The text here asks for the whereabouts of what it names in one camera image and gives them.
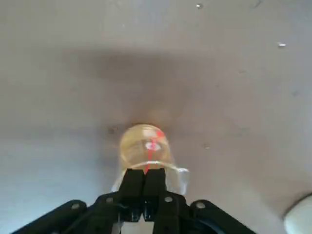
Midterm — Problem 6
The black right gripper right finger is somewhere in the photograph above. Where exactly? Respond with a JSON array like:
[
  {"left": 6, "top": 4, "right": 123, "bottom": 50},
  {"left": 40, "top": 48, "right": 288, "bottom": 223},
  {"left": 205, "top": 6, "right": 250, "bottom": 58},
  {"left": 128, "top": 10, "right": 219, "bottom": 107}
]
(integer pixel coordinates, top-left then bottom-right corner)
[{"left": 143, "top": 168, "right": 256, "bottom": 234}]

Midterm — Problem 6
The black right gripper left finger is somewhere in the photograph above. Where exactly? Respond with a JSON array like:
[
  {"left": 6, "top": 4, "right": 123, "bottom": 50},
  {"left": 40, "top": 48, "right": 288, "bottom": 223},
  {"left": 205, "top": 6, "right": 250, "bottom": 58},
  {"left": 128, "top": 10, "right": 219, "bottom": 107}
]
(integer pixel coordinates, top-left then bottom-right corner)
[{"left": 9, "top": 168, "right": 145, "bottom": 234}]

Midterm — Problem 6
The red stirring stick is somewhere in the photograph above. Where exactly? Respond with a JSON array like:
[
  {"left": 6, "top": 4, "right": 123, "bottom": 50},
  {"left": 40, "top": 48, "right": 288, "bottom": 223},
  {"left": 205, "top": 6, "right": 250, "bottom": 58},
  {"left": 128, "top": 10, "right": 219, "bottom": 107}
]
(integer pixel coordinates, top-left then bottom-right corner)
[{"left": 145, "top": 130, "right": 165, "bottom": 175}]

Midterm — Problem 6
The cream trash bin with lid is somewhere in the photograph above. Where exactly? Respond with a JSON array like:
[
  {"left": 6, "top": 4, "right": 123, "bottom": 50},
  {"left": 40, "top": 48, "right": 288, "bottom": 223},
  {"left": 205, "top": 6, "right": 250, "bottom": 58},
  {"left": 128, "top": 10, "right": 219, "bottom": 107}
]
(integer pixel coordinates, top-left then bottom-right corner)
[{"left": 283, "top": 194, "right": 312, "bottom": 234}]

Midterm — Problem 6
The clear measuring cup yellow liquid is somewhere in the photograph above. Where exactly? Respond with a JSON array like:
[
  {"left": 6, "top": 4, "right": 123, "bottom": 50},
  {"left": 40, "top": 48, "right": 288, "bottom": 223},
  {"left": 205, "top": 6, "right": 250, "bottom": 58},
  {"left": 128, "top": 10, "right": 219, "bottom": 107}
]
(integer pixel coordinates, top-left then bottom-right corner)
[{"left": 111, "top": 123, "right": 190, "bottom": 195}]

